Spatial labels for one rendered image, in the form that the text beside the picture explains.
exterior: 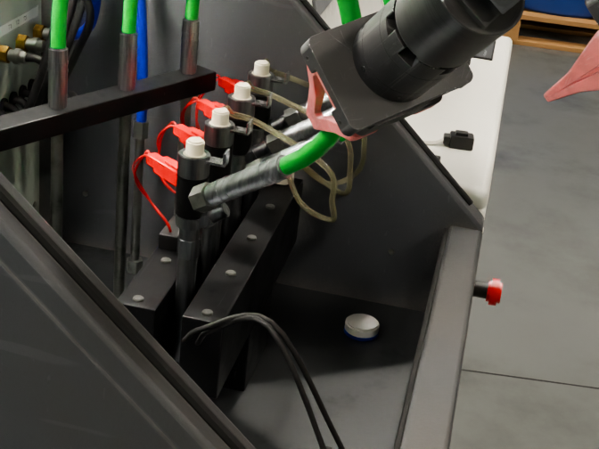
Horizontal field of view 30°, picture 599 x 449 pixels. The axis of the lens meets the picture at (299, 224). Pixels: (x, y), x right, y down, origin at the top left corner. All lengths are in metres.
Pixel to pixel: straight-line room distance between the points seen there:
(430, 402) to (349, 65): 0.37
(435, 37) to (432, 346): 0.47
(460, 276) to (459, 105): 0.46
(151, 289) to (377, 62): 0.42
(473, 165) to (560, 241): 2.22
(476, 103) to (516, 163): 2.55
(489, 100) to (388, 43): 0.97
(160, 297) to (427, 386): 0.25
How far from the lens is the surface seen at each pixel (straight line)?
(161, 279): 1.04
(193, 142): 0.96
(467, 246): 1.25
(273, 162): 0.81
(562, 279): 3.37
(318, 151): 0.79
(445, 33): 0.63
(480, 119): 1.54
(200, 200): 0.87
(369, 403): 1.17
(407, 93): 0.69
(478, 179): 1.35
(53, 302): 0.65
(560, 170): 4.16
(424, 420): 0.95
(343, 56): 0.70
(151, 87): 1.16
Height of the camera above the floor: 1.49
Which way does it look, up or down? 26 degrees down
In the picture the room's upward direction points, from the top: 7 degrees clockwise
